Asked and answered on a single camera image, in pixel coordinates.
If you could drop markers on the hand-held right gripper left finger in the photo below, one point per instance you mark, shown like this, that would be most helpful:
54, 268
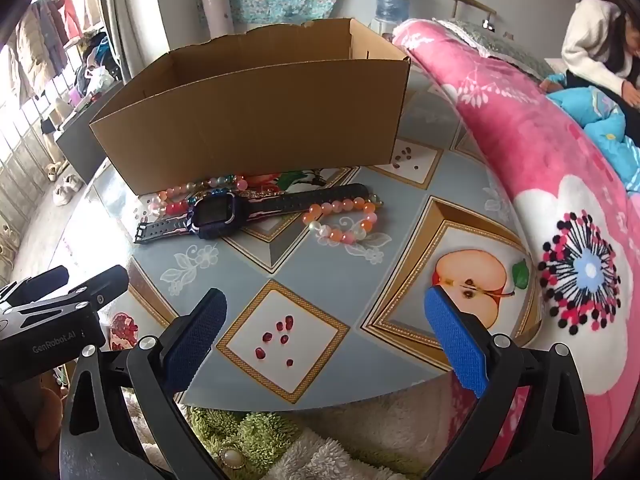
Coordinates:
192, 345

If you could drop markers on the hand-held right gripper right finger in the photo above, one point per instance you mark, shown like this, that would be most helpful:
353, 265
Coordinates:
457, 340

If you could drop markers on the dark grey cabinet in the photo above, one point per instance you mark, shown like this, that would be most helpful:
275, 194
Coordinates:
80, 145

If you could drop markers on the grey floral pillow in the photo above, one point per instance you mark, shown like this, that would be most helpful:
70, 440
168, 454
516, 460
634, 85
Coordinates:
500, 45

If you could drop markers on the metal window grille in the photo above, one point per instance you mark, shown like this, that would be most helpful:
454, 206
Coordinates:
20, 160

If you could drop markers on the white shoe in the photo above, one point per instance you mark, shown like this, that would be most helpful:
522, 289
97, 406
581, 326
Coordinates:
72, 182
61, 196

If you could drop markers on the brown cardboard box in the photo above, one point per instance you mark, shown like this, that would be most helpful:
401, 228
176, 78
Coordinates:
250, 125

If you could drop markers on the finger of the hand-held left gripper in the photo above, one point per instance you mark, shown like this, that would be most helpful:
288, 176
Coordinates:
45, 280
102, 285

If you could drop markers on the green white fluffy robe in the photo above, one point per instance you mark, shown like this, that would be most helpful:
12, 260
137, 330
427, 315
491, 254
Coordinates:
280, 440

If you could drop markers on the pile of clothes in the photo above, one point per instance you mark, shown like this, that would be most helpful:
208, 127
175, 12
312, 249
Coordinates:
97, 65

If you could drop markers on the black smart watch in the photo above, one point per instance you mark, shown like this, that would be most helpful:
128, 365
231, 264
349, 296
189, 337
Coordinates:
215, 215

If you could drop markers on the wooden chair frame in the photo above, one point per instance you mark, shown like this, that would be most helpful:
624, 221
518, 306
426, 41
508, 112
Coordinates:
472, 4

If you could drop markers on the blue patterned quilt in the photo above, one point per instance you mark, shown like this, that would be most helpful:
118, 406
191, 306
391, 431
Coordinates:
600, 110

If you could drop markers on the pink floral blanket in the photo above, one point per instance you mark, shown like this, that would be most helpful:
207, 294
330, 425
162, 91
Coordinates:
525, 160

